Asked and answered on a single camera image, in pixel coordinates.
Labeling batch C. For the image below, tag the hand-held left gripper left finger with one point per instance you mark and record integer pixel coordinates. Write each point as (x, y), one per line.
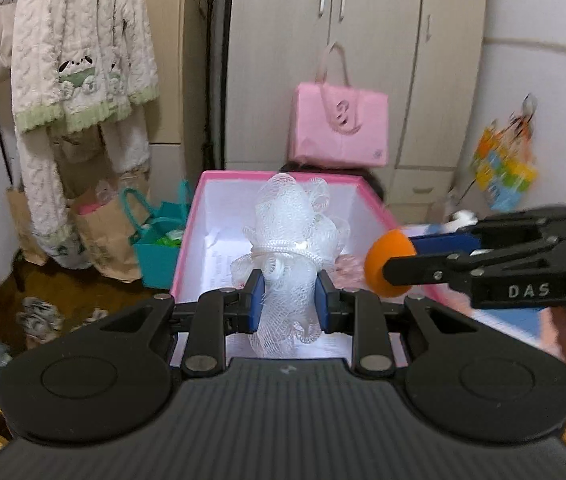
(255, 302)

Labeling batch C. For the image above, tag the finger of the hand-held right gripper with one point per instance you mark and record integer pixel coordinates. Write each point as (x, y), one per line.
(448, 242)
(413, 270)

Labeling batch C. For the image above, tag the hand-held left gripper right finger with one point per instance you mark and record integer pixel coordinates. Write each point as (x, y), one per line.
(320, 302)

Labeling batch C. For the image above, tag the orange makeup sponge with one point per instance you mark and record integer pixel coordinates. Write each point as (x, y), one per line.
(378, 260)

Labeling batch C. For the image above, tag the white mesh bath pouf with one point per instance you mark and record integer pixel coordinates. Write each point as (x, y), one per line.
(288, 220)

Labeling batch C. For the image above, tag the pink cardboard box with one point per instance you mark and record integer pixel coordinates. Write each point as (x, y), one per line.
(223, 210)

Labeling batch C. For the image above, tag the white plush toy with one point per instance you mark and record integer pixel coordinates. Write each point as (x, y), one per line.
(463, 217)

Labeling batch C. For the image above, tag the pink floral scrunchie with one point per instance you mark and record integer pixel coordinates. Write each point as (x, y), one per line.
(350, 270)

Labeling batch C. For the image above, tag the colourful patchwork blanket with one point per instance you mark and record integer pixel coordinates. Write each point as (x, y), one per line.
(455, 305)

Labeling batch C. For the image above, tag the blue wet wipes pack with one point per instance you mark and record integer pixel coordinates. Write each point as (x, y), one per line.
(513, 325)

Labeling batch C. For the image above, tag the teal gift bag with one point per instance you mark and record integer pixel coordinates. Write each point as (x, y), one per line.
(155, 265)

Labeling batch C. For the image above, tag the large brown paper bag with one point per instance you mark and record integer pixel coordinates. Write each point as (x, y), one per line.
(103, 245)

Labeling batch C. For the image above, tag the grey striped slipper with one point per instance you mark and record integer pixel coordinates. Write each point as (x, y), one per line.
(38, 320)
(90, 320)

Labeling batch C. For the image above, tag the pink tote bag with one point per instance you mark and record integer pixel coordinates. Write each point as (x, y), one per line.
(323, 130)

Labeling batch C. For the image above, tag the white fluffy pajama pants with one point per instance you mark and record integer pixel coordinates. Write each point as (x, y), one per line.
(38, 195)

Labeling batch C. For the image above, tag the small brown paper bag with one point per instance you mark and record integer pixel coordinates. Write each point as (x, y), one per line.
(20, 225)

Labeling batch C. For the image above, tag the tall beige wooden cabinet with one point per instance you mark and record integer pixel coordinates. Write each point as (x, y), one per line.
(173, 60)

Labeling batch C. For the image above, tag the beige wooden wardrobe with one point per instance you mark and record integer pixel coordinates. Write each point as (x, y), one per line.
(283, 35)

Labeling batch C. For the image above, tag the white fluffy cardigan green trim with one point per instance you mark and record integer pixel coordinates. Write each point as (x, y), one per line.
(63, 35)

